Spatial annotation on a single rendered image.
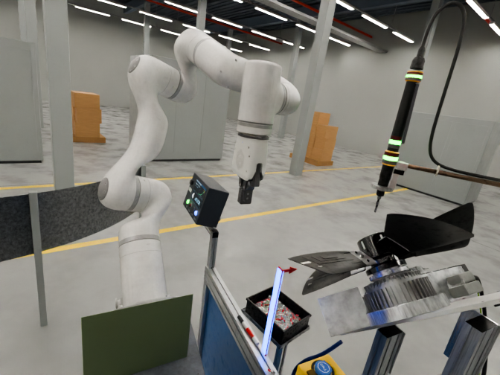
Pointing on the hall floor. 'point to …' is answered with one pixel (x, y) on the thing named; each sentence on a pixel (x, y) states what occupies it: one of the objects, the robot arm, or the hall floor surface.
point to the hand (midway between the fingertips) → (245, 196)
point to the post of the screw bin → (280, 359)
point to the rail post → (202, 317)
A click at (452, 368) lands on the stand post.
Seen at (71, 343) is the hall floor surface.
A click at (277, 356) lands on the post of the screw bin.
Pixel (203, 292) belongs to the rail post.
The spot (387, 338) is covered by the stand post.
